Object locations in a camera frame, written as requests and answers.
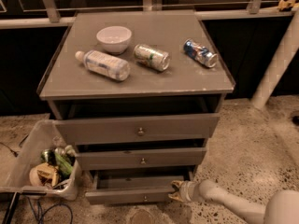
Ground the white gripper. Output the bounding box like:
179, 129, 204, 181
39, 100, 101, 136
168, 180, 200, 203

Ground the grey bottom drawer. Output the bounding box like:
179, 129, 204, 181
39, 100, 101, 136
85, 166, 193, 204

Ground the grey drawer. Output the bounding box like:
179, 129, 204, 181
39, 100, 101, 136
54, 114, 220, 145
76, 147, 206, 170
85, 166, 193, 204

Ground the grey middle drawer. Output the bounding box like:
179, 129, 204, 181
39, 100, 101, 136
76, 147, 206, 170

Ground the grey drawer cabinet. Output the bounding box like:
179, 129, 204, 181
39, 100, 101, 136
36, 9, 236, 179

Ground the grey top drawer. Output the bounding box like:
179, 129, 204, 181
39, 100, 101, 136
54, 114, 220, 145

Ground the round floor drain cover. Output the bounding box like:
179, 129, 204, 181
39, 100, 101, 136
127, 209, 155, 224

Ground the green snack bag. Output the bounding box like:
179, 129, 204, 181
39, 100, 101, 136
54, 153, 73, 178

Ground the yellow brown snack packet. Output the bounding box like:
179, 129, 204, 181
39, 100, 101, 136
36, 162, 60, 187

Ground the green can in bin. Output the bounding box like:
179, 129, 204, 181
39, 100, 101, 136
41, 149, 56, 166

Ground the green white soda can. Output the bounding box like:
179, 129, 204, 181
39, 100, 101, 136
133, 44, 170, 72

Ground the blue soda can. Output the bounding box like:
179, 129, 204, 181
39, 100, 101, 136
183, 39, 218, 68

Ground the clear plastic bin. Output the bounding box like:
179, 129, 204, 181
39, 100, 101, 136
0, 119, 81, 201

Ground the clear plastic water bottle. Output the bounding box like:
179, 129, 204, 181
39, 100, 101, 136
75, 50, 130, 81

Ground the white ceramic bowl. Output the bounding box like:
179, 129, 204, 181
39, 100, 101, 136
96, 26, 132, 54

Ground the black bar beside bin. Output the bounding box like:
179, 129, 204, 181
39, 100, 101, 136
2, 192, 21, 224

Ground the yellow object on railing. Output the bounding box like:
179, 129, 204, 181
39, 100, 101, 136
278, 0, 295, 11

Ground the blue floor cable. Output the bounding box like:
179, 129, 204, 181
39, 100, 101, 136
27, 197, 74, 224

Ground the black floor cable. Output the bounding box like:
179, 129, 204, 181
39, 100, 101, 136
0, 133, 30, 159

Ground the white diagonal support post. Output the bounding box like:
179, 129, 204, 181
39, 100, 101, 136
251, 11, 299, 109

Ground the metal railing frame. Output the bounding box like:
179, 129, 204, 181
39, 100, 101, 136
0, 0, 298, 29

